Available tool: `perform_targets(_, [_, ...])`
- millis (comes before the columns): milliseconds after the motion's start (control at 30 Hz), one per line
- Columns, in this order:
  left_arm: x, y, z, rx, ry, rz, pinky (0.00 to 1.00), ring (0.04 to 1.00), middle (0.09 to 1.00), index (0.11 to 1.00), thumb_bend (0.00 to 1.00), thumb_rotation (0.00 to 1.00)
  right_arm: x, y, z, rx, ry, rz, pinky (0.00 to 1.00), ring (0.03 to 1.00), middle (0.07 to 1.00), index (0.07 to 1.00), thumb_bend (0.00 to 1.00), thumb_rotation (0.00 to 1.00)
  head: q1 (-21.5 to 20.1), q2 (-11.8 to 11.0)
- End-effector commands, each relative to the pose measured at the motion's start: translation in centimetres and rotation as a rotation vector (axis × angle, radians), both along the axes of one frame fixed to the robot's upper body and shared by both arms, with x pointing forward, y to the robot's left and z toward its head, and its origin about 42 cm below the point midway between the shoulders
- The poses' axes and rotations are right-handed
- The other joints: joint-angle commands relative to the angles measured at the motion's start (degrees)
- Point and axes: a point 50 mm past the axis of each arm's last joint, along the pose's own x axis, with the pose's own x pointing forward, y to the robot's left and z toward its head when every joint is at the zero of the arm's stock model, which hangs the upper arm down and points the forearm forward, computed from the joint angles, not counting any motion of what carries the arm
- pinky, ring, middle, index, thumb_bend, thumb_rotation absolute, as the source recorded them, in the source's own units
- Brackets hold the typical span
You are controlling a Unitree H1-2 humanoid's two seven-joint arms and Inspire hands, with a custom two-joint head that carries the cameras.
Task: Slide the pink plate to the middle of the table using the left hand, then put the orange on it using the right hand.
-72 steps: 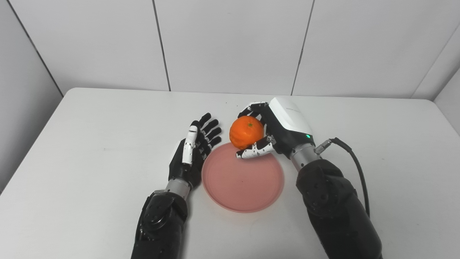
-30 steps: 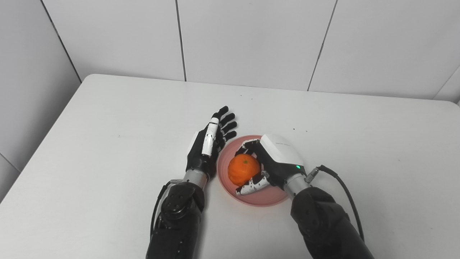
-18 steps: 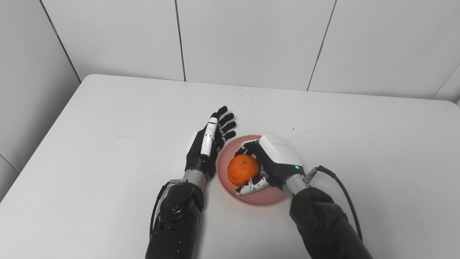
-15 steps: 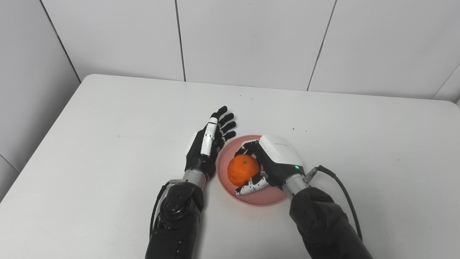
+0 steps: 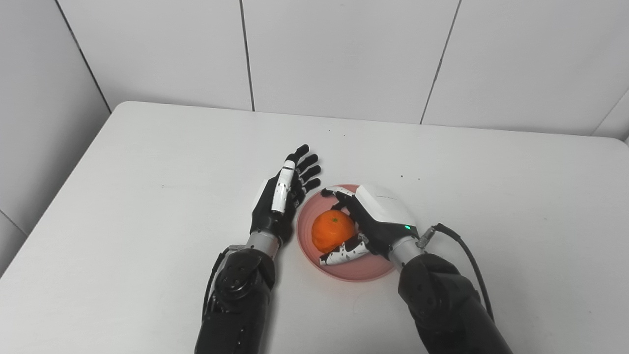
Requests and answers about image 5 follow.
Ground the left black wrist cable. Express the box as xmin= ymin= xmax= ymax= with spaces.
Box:
xmin=202 ymin=245 xmax=246 ymax=320

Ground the pink round plate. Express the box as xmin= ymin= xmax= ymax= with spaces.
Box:
xmin=296 ymin=184 xmax=395 ymax=282

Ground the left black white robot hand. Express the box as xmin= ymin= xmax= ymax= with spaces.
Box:
xmin=250 ymin=144 xmax=322 ymax=248

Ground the orange fruit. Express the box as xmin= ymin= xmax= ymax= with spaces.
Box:
xmin=312 ymin=210 xmax=356 ymax=254

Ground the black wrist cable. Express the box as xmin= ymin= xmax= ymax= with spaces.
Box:
xmin=202 ymin=245 xmax=246 ymax=320
xmin=417 ymin=223 xmax=495 ymax=323

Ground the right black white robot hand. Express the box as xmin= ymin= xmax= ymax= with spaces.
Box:
xmin=319 ymin=184 xmax=421 ymax=267

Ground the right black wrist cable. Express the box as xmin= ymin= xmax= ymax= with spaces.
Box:
xmin=417 ymin=223 xmax=495 ymax=323

